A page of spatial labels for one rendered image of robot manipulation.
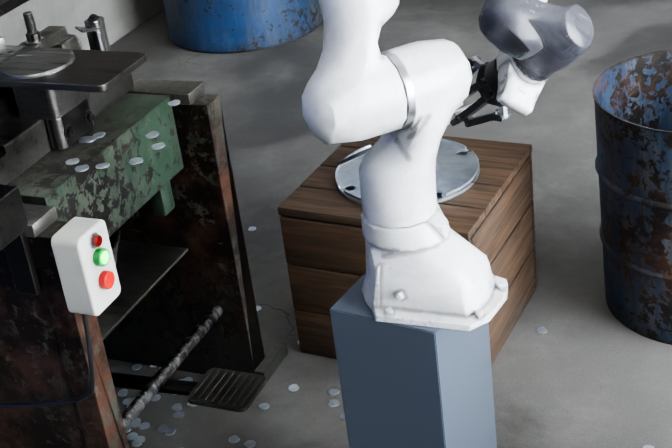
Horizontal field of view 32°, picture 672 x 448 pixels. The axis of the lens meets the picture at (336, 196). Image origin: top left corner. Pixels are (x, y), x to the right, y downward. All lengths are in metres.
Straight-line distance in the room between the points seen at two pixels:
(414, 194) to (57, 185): 0.57
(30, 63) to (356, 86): 0.63
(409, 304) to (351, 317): 0.10
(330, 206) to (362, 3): 0.76
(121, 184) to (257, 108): 1.70
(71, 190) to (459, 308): 0.64
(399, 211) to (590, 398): 0.77
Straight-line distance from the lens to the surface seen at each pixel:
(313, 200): 2.33
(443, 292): 1.73
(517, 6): 1.93
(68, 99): 2.00
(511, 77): 2.01
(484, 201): 2.27
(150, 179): 2.11
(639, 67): 2.55
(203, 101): 2.16
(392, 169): 1.68
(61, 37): 2.25
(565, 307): 2.58
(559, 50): 1.95
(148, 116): 2.09
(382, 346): 1.79
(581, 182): 3.07
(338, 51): 1.62
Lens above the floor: 1.43
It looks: 28 degrees down
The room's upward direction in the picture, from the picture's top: 7 degrees counter-clockwise
